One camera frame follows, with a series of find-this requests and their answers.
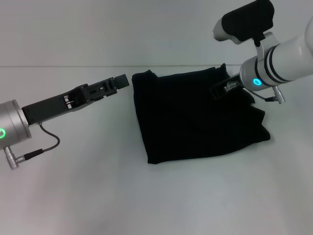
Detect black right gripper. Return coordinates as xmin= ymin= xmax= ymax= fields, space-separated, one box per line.
xmin=209 ymin=73 xmax=243 ymax=101

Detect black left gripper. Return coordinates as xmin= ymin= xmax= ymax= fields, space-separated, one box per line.
xmin=21 ymin=73 xmax=130 ymax=126

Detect black shirt with FREE print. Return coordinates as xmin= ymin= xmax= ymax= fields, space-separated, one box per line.
xmin=131 ymin=63 xmax=271 ymax=165

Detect dark left gripper cable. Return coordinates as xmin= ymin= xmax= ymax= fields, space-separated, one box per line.
xmin=4 ymin=121 xmax=61 ymax=170

